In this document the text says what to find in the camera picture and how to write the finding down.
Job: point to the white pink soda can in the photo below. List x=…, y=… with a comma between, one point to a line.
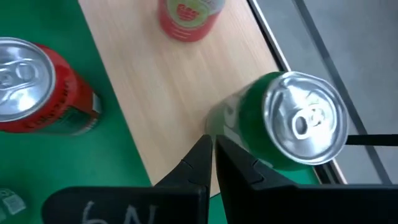
x=189, y=18

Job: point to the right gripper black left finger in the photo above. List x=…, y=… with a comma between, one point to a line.
x=140, y=205

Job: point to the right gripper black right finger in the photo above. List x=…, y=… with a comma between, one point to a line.
x=280, y=205

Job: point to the red Coca-Cola can black script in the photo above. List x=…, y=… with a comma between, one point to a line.
x=62, y=93

